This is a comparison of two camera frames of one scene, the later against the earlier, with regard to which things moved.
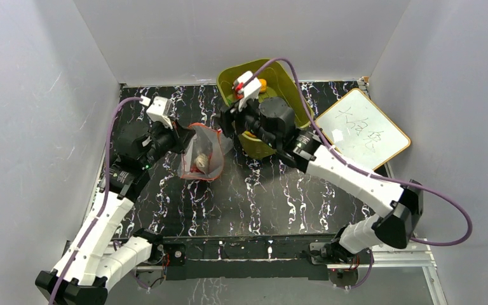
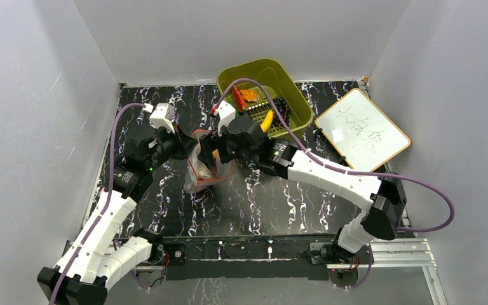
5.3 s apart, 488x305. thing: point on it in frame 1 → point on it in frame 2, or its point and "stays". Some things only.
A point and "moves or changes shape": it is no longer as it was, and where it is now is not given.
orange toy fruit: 263,82 moves or changes shape
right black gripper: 232,122 → 222,147
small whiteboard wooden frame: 361,131 stays
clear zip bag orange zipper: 203,157 moves or changes shape
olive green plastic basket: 278,86 stays
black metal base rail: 244,258 stays
